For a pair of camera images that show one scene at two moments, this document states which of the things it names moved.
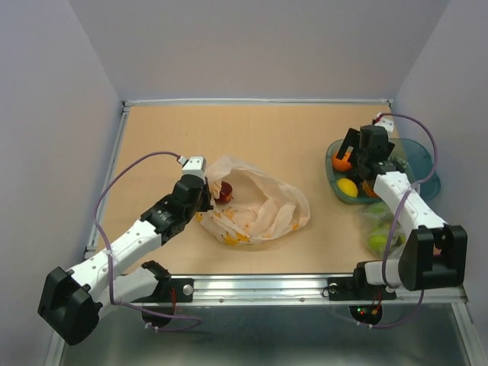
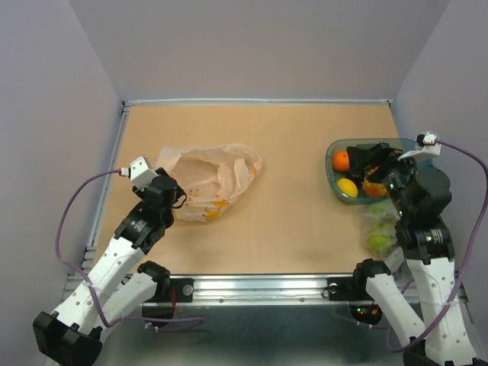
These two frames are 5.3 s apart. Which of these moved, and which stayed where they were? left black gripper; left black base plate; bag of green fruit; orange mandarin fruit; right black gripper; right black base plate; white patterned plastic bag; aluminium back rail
Moved: left black gripper; white patterned plastic bag; right black gripper
Stayed: left black base plate; right black base plate; aluminium back rail; bag of green fruit; orange mandarin fruit
